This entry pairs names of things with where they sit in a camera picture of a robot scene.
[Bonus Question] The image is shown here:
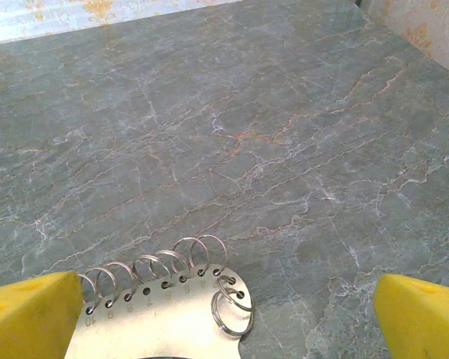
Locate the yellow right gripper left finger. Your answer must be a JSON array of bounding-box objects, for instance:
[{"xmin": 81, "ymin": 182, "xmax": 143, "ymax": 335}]
[{"xmin": 0, "ymin": 271, "xmax": 85, "ymax": 359}]

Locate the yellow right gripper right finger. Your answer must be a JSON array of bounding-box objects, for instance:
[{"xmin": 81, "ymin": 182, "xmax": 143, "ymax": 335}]
[{"xmin": 373, "ymin": 272, "xmax": 449, "ymax": 359}]

